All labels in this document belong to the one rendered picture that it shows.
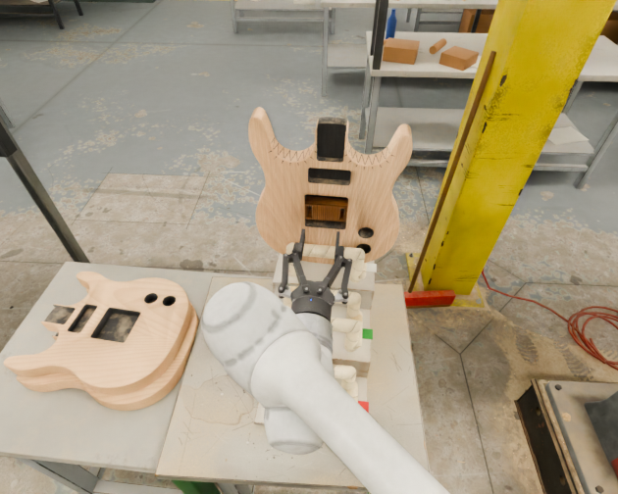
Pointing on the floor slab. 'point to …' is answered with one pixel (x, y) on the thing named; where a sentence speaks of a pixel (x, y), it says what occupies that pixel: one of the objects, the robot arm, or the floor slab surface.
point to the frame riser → (543, 443)
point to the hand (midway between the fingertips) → (319, 243)
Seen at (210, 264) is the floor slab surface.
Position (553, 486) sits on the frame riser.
